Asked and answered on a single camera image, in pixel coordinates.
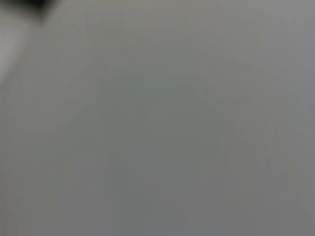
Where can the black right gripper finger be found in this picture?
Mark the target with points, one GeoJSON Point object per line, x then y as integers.
{"type": "Point", "coordinates": [32, 3]}

